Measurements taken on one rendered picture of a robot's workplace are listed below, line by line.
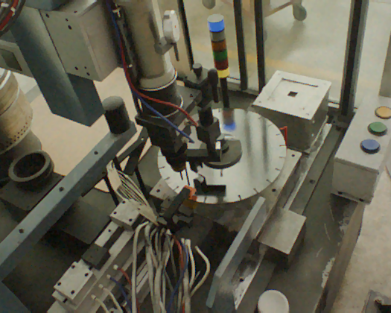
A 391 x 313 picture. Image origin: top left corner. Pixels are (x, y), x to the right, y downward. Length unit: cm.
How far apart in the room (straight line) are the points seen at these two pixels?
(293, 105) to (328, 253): 43
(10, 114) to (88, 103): 58
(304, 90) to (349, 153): 28
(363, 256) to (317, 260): 91
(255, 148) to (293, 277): 33
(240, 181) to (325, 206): 30
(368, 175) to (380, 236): 97
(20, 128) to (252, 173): 74
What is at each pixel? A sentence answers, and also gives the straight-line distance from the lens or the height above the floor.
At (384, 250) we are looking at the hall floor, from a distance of 208.
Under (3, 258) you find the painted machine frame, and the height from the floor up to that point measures 105.
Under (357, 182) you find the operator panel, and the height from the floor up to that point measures 82.
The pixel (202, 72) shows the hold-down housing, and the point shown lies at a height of 125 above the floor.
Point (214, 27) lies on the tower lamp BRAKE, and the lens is 120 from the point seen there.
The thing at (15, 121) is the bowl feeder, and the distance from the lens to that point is 140.
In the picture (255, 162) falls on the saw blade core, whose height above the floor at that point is 95.
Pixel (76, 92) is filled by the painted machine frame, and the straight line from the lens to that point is 80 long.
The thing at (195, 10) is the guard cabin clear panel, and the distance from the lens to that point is 150.
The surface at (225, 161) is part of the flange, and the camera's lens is 106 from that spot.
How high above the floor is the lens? 175
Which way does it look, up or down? 43 degrees down
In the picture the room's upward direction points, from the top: 11 degrees counter-clockwise
